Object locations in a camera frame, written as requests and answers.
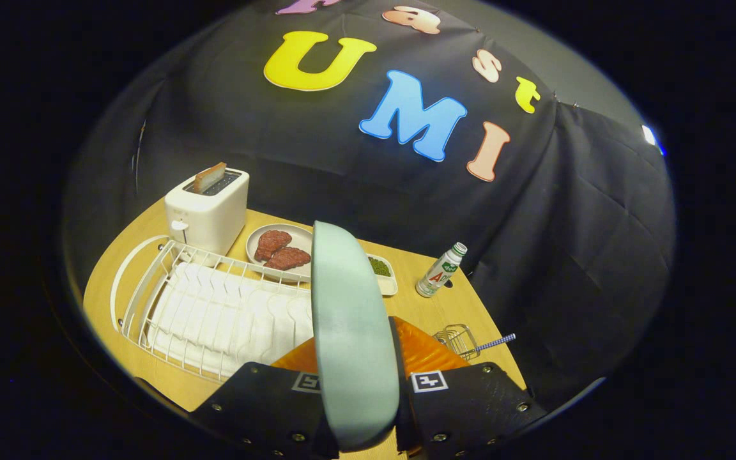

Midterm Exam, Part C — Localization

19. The white wire dish rack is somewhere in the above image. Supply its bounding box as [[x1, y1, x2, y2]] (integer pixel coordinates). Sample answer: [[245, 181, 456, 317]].
[[110, 235, 314, 384]]

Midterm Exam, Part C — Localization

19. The white toaster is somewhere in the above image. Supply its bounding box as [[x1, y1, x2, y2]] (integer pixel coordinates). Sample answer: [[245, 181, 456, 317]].
[[164, 167, 250, 256]]

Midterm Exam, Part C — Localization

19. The pale green plate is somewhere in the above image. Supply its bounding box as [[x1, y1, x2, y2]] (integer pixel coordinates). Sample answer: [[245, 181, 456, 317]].
[[310, 220, 401, 453]]

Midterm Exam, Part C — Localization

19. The spoon with checkered handle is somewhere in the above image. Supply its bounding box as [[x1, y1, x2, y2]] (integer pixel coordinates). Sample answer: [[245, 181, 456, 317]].
[[473, 333, 516, 353]]

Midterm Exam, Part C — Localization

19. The beige round plate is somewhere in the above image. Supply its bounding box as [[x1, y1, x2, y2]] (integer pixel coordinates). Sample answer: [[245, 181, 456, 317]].
[[246, 224, 314, 284]]

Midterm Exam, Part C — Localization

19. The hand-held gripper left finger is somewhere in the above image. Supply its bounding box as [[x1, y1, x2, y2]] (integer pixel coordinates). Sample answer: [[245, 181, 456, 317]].
[[189, 337, 340, 459]]

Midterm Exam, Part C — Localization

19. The wire basket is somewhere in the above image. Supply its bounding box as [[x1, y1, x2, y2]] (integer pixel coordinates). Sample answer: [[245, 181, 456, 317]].
[[433, 324, 480, 362]]

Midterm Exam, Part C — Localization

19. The brown meat piece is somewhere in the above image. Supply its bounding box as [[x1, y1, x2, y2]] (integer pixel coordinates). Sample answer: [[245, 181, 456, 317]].
[[254, 230, 293, 263], [264, 247, 312, 271]]

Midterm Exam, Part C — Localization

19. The cream divided tray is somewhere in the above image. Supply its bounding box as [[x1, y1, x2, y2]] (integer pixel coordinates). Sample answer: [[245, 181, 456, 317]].
[[366, 253, 399, 297]]

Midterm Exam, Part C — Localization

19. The toast slice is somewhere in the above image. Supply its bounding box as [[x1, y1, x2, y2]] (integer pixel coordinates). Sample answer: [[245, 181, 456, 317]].
[[193, 162, 228, 194]]

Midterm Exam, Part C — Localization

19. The white drink bottle green cap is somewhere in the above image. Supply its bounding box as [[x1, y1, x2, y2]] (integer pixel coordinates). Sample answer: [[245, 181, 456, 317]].
[[415, 242, 468, 298]]

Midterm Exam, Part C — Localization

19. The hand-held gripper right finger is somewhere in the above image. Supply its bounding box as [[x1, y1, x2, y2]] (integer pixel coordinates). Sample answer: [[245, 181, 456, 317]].
[[388, 316, 548, 459]]

